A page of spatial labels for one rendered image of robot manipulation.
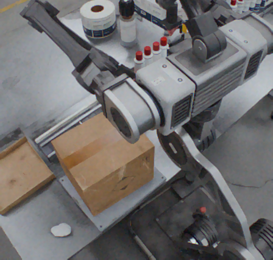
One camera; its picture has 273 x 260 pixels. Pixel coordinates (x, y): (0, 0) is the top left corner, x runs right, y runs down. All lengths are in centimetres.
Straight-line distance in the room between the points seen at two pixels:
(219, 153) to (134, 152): 142
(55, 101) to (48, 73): 21
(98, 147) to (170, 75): 47
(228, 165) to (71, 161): 152
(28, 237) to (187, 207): 100
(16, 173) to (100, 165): 53
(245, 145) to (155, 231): 104
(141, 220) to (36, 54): 117
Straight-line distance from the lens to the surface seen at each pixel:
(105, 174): 114
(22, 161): 158
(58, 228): 137
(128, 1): 172
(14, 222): 147
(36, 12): 114
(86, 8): 197
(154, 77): 83
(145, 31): 199
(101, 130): 123
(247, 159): 255
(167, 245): 196
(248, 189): 243
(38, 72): 192
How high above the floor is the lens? 213
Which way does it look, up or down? 55 degrees down
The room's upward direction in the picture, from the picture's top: 3 degrees counter-clockwise
